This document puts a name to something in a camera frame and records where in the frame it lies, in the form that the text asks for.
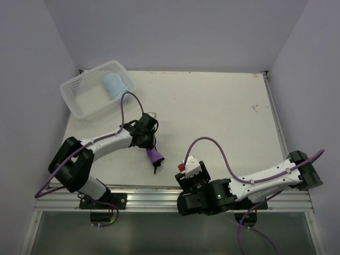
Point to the aluminium mounting rail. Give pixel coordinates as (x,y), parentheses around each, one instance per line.
(163,199)

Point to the light blue towel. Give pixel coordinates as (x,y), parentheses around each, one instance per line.
(114,85)

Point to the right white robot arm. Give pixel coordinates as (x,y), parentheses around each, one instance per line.
(296,171)

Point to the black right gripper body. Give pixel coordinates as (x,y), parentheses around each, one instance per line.
(194,183)

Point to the white perforated plastic basket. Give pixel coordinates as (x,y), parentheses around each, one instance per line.
(85,95)

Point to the dark grey purple cloth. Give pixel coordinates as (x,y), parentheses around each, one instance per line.
(155,158)

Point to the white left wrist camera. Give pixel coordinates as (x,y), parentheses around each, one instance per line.
(152,115)

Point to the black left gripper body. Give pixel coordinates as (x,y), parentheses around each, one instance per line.
(147,142)

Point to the red cable connector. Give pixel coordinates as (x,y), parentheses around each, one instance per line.
(181,167)

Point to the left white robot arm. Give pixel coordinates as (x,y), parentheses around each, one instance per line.
(72,164)

